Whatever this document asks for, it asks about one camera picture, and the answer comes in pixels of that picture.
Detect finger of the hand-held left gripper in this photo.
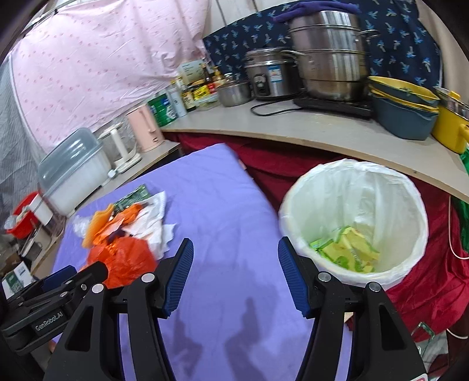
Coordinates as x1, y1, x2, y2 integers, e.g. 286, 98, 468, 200
22, 261, 108, 319
5, 266, 78, 306

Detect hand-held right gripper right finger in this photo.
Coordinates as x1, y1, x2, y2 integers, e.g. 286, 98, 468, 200
278, 236, 427, 381

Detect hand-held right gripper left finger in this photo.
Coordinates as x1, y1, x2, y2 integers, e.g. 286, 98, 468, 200
44, 238, 195, 381

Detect orange plastic bag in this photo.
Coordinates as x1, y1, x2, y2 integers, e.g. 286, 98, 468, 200
86, 236, 158, 288

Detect orange foam net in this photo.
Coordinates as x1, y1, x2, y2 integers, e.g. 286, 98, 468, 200
82, 203, 118, 247

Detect white tissue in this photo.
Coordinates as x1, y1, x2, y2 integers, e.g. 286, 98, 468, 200
123, 190, 176, 257

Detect orange wrapper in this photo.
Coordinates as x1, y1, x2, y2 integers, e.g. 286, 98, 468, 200
110, 203, 145, 239

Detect green drink carton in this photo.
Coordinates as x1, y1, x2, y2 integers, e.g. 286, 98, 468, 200
112, 185, 151, 213

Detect white lined waste bin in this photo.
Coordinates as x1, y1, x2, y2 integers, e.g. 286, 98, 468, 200
278, 158, 429, 290

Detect printed cardboard box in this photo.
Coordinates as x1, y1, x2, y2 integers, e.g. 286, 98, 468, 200
2, 262, 32, 297

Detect clear plastic wrap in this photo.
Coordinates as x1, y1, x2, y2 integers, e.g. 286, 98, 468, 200
71, 214, 94, 237

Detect yellow green wrappers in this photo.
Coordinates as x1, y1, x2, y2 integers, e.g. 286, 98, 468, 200
310, 226, 382, 273

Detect red plastic basket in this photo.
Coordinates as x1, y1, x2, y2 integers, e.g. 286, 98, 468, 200
4, 191, 41, 239

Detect purple cloth cover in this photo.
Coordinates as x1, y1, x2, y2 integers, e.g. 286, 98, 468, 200
51, 143, 352, 381

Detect clear lidded plastic container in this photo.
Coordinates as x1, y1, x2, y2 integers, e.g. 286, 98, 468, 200
38, 127, 112, 217

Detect white glass kettle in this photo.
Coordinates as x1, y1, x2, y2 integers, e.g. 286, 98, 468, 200
98, 123, 142, 173

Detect dark red cloth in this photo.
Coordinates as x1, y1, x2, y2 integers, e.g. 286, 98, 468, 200
163, 132, 469, 338

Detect grey striped cloth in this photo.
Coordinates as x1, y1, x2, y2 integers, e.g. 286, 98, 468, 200
0, 62, 48, 206

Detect pink electric kettle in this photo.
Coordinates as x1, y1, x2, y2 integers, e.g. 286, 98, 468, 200
126, 103, 165, 152

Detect green tin can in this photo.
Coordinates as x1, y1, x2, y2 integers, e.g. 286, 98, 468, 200
147, 91, 178, 127

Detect white bottle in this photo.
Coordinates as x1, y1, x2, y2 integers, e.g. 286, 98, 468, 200
169, 87, 188, 118

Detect black induction cooktop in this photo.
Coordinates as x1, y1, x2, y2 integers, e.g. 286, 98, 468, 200
293, 96, 374, 120

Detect dark sauce bottle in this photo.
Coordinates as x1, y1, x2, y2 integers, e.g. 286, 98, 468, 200
182, 85, 197, 112

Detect small steel lidded pot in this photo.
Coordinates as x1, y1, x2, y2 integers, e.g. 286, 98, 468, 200
217, 80, 253, 108

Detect yellow blue draining basin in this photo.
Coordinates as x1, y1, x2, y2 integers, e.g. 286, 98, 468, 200
367, 76, 440, 107
370, 91, 439, 140

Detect red label sauce bottle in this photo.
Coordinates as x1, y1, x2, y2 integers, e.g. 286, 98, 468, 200
203, 66, 217, 95

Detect steel rice cooker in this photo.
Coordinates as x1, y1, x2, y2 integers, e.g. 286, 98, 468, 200
244, 47, 305, 101

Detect white carton box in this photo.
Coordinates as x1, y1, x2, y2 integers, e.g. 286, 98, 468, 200
178, 60, 206, 86

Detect pink dotted cloth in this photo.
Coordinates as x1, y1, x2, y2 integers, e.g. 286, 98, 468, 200
7, 0, 213, 147

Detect yellow pot with lid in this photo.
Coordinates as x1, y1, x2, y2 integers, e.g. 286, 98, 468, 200
430, 88, 469, 154

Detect stainless steel steamer pot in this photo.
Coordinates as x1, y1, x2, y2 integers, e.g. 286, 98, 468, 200
287, 10, 382, 102

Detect navy printed cloth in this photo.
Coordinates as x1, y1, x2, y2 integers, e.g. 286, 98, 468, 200
203, 0, 444, 96

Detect purple towel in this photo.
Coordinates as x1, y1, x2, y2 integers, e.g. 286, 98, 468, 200
273, 0, 361, 23

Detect white cable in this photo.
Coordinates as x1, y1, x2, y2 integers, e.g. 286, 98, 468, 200
446, 194, 469, 261

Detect black power cable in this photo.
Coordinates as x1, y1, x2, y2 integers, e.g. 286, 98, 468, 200
250, 100, 305, 117

